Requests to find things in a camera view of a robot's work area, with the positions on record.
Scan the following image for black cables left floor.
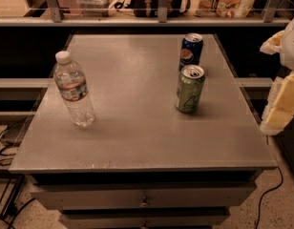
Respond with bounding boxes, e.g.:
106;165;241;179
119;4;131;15
0;117;36;229

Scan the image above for clear plastic water bottle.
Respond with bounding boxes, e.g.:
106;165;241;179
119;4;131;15
53;51;95;128

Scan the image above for black cable right floor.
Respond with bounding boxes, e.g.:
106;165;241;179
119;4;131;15
254;165;284;229

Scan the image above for black backpack on shelf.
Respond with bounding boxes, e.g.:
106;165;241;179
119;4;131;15
115;0;191;17

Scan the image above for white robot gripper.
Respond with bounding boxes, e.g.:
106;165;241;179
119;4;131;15
260;18;294;135

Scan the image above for green soda can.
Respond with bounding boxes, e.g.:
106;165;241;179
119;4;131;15
176;65;205;113

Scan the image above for grey drawer cabinet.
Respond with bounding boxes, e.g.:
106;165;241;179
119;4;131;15
10;34;276;229

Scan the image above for round metal drawer knob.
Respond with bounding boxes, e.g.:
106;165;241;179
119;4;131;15
140;198;150;208

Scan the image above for grey metal shelf rack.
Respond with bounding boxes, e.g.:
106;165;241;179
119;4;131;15
0;0;294;27

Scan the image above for blue pepsi soda can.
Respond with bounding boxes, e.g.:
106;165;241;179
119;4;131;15
178;32;203;71

